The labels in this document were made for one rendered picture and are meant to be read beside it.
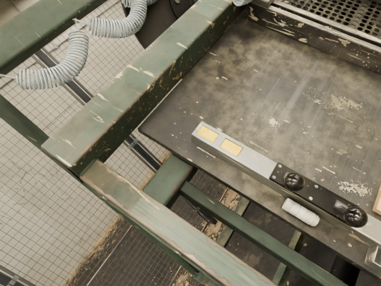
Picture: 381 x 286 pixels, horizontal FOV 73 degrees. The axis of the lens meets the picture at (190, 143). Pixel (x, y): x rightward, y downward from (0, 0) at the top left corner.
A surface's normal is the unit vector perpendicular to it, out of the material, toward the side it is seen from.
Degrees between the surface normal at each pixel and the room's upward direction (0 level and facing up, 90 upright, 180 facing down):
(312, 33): 90
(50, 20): 90
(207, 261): 50
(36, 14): 90
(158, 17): 90
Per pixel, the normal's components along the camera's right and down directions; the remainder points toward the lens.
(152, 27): 0.54, -0.05
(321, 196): 0.00, -0.48
